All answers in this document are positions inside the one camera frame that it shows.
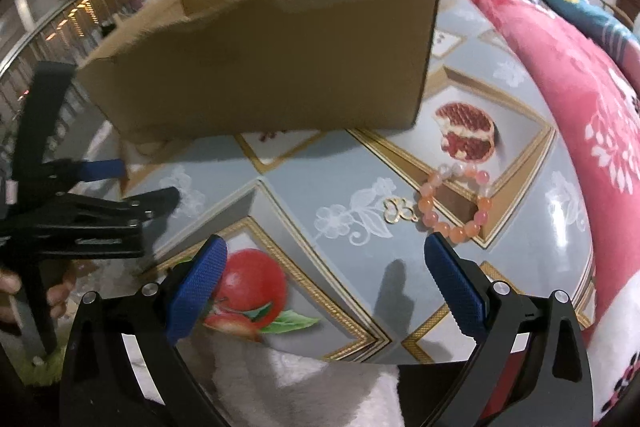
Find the wooden chair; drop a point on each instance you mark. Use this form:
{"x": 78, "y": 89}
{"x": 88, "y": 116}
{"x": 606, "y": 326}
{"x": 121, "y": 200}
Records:
{"x": 615, "y": 12}

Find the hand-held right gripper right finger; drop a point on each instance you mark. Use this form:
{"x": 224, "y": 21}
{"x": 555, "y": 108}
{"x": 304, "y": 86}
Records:
{"x": 457, "y": 287}

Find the white fluffy cloth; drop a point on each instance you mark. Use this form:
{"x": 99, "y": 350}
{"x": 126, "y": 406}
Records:
{"x": 300, "y": 387}

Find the pink floral blanket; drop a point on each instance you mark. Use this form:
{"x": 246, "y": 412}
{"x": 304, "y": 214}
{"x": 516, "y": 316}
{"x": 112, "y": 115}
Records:
{"x": 575, "y": 107}

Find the brown cardboard box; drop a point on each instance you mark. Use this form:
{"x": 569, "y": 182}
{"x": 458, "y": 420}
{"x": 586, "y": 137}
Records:
{"x": 260, "y": 67}

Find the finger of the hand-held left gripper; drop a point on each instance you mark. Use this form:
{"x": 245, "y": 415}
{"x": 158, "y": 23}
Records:
{"x": 100, "y": 217}
{"x": 102, "y": 170}

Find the metal stair railing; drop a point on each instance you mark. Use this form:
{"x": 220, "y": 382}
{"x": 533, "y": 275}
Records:
{"x": 60, "y": 27}

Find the person's left hand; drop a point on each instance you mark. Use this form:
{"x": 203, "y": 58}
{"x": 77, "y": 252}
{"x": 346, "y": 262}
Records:
{"x": 62, "y": 294}

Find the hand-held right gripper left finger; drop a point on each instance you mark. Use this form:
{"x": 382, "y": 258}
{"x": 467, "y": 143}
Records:
{"x": 197, "y": 287}

